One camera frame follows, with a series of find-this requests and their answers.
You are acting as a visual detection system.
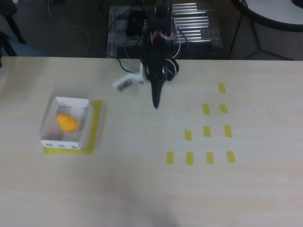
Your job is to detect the yellow rubber duck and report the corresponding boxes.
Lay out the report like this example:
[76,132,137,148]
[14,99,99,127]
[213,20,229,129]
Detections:
[56,113,78,132]

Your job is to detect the white cardboard box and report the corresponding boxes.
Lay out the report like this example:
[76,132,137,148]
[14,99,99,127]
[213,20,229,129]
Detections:
[39,96,93,151]

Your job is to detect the round white table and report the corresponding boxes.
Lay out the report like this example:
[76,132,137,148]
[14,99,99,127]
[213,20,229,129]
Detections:
[227,0,303,61]

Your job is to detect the blue seat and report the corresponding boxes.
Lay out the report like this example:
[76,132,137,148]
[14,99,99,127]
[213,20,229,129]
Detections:
[0,39,47,57]

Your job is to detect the black chair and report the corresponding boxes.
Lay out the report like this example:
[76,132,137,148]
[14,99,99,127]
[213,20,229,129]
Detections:
[0,0,27,57]

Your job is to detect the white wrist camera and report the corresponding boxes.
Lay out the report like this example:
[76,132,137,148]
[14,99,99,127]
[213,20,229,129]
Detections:
[112,63,145,92]

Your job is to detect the thin black cable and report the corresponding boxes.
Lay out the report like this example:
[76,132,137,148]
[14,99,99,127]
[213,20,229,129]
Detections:
[117,58,143,74]

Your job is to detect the red and white wires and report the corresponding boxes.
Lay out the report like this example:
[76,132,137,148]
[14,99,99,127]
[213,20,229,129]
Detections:
[150,17,183,74]

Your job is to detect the aluminium profile frame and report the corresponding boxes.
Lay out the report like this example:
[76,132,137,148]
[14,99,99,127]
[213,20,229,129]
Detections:
[107,2,223,59]

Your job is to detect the white floor cable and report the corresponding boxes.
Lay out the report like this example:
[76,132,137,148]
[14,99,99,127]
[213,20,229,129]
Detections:
[46,0,91,57]

